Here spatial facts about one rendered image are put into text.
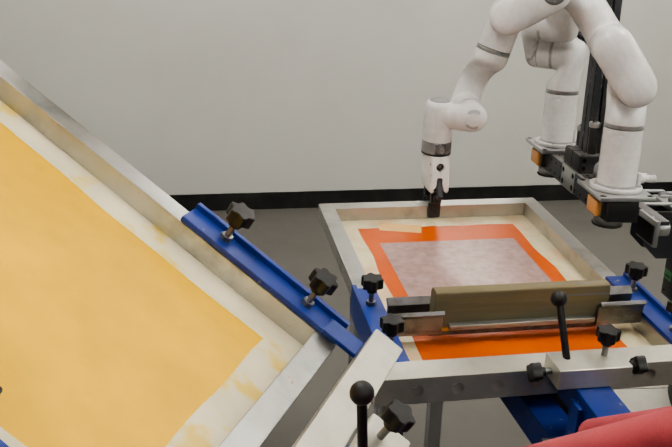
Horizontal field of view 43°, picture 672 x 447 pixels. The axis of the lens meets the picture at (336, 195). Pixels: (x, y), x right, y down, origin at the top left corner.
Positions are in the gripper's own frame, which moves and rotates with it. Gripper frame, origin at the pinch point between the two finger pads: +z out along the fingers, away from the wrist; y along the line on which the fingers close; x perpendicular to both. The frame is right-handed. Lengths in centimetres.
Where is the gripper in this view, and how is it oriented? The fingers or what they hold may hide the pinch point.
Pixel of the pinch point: (431, 206)
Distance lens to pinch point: 220.7
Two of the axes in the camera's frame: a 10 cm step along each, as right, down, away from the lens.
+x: -9.8, 0.3, -1.8
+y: -1.8, -3.7, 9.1
